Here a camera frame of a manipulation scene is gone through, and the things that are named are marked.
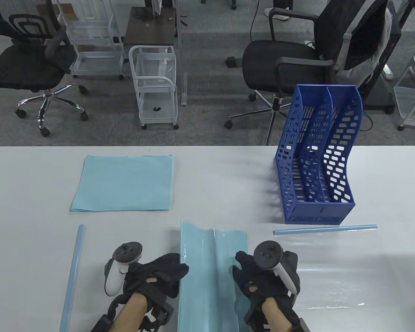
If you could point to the person's left hand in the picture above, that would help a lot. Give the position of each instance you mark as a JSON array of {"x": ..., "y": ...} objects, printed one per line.
[{"x": 162, "y": 269}]

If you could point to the person's right hand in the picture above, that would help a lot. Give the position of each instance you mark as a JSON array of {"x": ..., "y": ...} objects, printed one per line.
[{"x": 249, "y": 276}]

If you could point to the black and white controller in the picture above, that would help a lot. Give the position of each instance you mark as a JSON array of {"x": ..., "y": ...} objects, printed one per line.
[
  {"x": 128, "y": 250},
  {"x": 268, "y": 254}
]

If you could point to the clear file folder cover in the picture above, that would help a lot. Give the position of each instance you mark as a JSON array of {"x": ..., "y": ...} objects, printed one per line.
[{"x": 193, "y": 249}]

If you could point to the tall light blue papers stack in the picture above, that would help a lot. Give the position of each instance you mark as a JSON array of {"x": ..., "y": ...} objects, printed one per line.
[{"x": 207, "y": 301}]

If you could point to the light blue slide bar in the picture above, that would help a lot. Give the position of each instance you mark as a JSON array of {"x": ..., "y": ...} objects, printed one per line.
[{"x": 74, "y": 263}]

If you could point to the square light blue papers stack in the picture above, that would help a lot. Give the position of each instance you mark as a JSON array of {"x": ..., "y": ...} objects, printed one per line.
[{"x": 124, "y": 183}]

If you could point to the clear file folder blue spine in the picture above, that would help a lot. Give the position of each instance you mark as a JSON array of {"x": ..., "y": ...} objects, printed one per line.
[{"x": 332, "y": 228}]

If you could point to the person's left forearm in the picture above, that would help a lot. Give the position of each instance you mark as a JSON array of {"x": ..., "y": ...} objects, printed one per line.
[{"x": 129, "y": 313}]

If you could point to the person's right forearm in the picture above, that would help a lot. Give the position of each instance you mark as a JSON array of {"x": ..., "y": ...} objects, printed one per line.
[{"x": 276, "y": 316}]

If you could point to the blue perforated file rack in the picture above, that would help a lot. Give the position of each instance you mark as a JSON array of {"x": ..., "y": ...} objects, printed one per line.
[{"x": 318, "y": 211}]

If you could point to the small white mesh cart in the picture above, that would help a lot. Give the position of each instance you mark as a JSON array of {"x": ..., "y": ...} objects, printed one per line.
[{"x": 159, "y": 82}]

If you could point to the tall white mesh cart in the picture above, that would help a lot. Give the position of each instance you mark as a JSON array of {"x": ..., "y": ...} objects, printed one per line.
[{"x": 97, "y": 62}]

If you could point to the black armrest office chair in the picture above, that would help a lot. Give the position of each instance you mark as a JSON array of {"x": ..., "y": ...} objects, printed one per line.
[{"x": 276, "y": 58}]

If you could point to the black wheeled stand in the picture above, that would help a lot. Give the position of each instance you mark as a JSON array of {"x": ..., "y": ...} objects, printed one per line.
[{"x": 380, "y": 93}]

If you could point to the brown wooden side table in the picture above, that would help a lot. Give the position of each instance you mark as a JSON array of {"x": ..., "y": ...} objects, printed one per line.
[{"x": 148, "y": 31}]

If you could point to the black mesh office chair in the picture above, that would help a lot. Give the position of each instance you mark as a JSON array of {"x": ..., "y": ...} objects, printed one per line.
[{"x": 24, "y": 65}]

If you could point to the cardboard box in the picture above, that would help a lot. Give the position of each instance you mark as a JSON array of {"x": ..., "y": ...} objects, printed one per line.
[{"x": 67, "y": 9}]

